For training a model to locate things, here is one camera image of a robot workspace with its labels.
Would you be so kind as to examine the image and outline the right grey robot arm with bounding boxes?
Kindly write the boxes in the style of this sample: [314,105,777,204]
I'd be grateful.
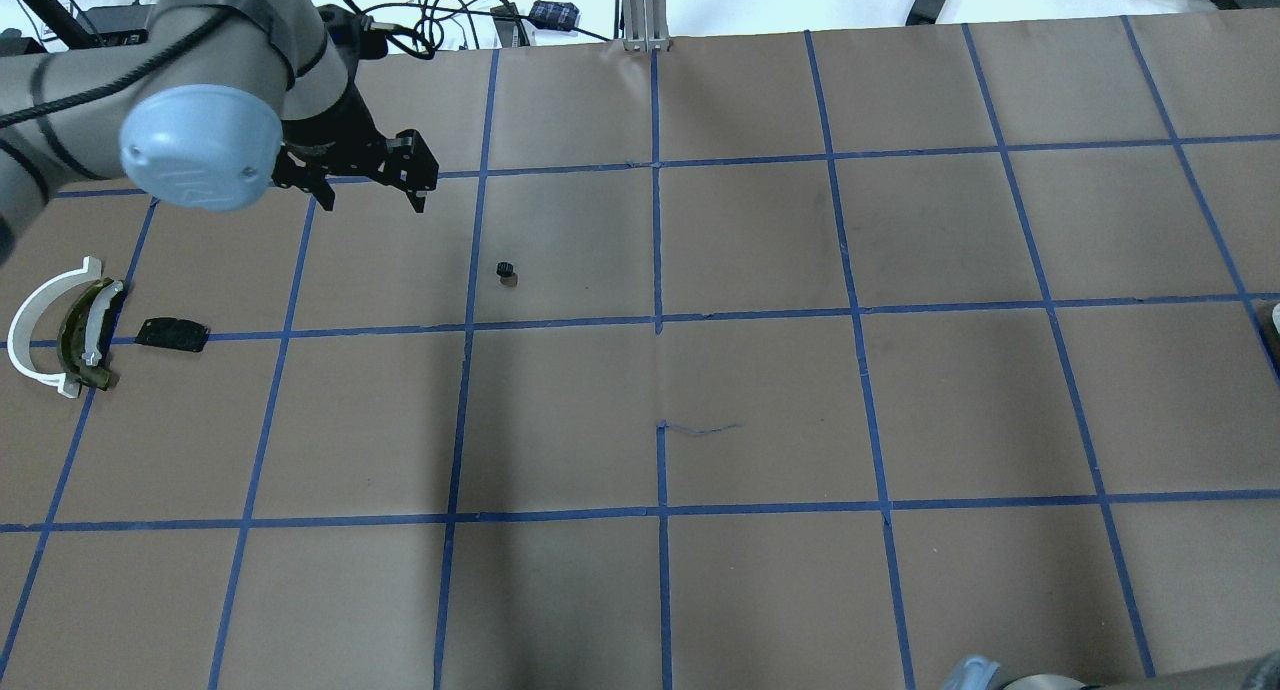
[937,650,1279,689]

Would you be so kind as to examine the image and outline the aluminium frame post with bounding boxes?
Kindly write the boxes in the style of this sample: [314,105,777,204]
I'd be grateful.
[617,0,672,52]

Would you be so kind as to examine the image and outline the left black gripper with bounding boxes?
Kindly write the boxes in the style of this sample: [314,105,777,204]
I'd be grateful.
[271,90,440,213]

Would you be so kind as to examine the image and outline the black tangled cables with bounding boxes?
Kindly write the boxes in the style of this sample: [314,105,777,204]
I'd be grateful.
[360,0,531,61]

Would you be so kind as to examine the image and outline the small black bearing gear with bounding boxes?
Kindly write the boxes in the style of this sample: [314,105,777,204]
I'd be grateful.
[495,261,518,288]

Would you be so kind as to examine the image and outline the green brake shoe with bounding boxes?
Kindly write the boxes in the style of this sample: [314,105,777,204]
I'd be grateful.
[58,277,125,390]

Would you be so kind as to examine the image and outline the white curved plastic arc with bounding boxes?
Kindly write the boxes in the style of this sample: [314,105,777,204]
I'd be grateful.
[6,256,102,399]

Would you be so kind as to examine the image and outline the blue plaid adapter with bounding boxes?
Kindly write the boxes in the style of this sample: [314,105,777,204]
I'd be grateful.
[527,0,581,31]

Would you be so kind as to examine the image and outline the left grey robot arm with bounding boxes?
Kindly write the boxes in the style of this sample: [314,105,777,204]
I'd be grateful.
[1,0,440,259]

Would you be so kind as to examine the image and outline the black brake pad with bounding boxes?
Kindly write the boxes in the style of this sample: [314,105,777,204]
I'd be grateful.
[134,316,211,355]

